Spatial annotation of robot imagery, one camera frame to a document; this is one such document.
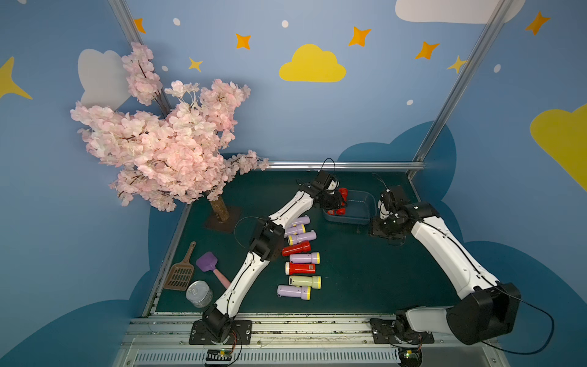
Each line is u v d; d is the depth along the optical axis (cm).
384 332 74
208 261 89
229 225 104
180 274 86
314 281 82
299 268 86
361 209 107
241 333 75
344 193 101
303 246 91
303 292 80
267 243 67
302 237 95
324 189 86
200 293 77
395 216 57
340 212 98
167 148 56
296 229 96
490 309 40
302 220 102
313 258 88
